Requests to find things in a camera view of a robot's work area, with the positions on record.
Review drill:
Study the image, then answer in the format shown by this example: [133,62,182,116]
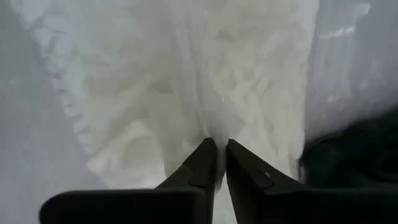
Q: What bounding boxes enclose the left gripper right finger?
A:
[225,139,398,224]

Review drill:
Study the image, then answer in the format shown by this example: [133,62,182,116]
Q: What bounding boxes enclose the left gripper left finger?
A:
[39,138,218,224]

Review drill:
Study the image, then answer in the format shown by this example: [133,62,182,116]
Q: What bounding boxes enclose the dark denim jeans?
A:
[297,107,398,189]

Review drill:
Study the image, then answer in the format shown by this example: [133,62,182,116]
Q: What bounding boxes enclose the white garment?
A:
[9,0,321,191]

